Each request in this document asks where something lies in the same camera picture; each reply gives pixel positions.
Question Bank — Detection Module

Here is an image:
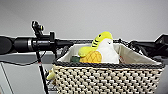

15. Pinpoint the pale spotted woven basket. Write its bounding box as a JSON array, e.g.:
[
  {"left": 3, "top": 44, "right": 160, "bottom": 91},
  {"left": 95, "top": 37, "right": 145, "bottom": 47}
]
[{"left": 51, "top": 42, "right": 166, "bottom": 94}]

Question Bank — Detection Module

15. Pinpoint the small green item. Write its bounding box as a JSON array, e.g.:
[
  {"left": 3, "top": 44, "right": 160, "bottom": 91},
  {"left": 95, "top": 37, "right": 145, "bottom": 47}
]
[{"left": 69, "top": 54, "right": 81, "bottom": 64}]

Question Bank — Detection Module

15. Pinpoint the yellow white bird plush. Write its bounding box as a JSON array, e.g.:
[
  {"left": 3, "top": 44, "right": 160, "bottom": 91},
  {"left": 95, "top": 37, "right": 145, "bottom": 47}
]
[{"left": 77, "top": 30, "right": 121, "bottom": 65}]

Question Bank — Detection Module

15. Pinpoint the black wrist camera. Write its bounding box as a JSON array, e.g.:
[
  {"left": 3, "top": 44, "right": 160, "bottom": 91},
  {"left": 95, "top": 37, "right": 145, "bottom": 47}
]
[{"left": 30, "top": 20, "right": 46, "bottom": 39}]

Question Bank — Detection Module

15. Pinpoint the thin black cable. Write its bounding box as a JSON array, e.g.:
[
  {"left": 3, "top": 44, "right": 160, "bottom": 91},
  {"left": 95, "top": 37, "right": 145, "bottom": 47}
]
[{"left": 9, "top": 49, "right": 47, "bottom": 67}]

